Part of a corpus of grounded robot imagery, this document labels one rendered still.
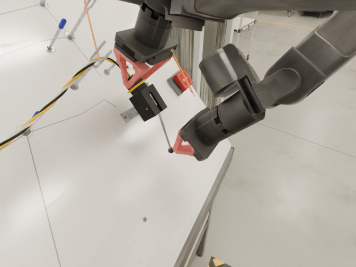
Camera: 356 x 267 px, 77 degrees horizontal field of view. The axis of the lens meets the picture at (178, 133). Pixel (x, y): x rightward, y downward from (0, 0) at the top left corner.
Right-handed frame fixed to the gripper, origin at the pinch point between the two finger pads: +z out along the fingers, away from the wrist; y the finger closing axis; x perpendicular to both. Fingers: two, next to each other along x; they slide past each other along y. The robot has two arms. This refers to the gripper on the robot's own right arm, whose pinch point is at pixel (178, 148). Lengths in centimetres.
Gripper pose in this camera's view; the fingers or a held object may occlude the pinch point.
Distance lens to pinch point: 47.6
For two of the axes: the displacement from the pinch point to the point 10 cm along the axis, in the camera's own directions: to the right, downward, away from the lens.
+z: -5.9, 4.0, 7.1
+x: 6.3, 7.7, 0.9
